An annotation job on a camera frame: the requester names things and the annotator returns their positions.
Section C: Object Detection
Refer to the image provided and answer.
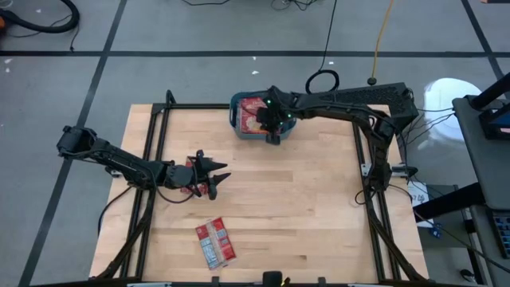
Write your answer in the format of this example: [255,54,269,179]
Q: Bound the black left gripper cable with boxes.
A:
[157,187,200,205]

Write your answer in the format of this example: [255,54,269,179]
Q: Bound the red butter popcorn bag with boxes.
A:
[179,156,214,197]
[194,217,237,271]
[237,96,269,136]

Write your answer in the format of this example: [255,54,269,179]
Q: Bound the black device with blue screen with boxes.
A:
[477,102,510,141]

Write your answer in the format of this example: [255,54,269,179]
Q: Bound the yellow cable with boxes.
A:
[368,0,395,85]

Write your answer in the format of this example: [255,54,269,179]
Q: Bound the dark keyboard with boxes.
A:
[490,210,510,259]

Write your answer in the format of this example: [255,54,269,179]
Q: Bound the black table beam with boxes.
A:
[412,182,485,223]

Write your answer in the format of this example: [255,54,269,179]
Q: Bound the white round stool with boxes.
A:
[422,77,484,141]

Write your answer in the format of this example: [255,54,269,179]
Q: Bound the thin black floor cable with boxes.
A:
[178,0,232,7]

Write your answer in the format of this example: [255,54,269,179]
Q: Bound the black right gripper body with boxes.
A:
[257,85,298,145]

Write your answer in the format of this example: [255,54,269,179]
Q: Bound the black pole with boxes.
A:
[469,71,510,109]

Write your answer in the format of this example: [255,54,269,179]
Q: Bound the tangled black floor cables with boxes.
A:
[270,0,320,12]

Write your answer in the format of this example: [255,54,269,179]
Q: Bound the white paper label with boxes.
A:
[406,181,430,208]

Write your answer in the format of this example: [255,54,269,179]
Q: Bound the black power cable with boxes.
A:
[304,0,340,96]

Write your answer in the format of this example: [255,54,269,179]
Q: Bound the teal plastic basket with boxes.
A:
[229,91,298,141]

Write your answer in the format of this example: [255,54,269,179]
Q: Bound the black vacuum hose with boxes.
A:
[0,0,80,35]

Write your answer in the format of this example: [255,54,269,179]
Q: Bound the grey side table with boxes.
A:
[452,94,510,211]

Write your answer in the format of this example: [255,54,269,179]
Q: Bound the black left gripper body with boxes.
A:
[165,149,218,201]

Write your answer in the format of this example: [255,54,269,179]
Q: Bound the black aluminium table frame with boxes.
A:
[93,89,430,287]

